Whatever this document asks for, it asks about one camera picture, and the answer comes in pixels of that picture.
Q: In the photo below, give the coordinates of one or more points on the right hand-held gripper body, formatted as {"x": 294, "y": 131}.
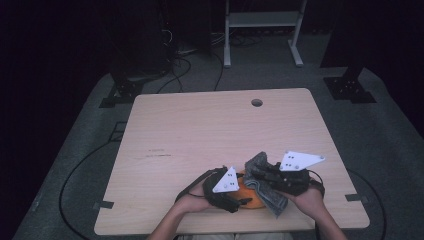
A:
{"x": 296, "y": 180}

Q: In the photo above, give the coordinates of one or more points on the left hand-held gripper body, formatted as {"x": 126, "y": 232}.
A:
{"x": 220, "y": 196}

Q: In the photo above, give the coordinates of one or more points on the orange plush toy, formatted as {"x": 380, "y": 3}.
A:
{"x": 250, "y": 200}

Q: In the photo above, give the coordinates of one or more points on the grey fluffy cloth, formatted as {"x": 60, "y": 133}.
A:
{"x": 266, "y": 195}

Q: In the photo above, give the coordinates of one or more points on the person's right hand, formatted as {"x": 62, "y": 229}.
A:
{"x": 306, "y": 203}

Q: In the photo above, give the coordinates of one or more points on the person's left hand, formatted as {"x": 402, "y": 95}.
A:
{"x": 193, "y": 201}

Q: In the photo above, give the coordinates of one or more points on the black tape strip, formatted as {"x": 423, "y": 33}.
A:
{"x": 104, "y": 204}
{"x": 356, "y": 197}

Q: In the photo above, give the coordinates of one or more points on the black stand base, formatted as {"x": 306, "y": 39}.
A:
{"x": 121, "y": 93}
{"x": 348, "y": 88}

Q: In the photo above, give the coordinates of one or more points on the white metal stand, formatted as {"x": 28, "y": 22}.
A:
{"x": 263, "y": 20}

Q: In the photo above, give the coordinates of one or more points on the dark equipment cabinet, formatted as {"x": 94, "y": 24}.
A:
{"x": 140, "y": 36}

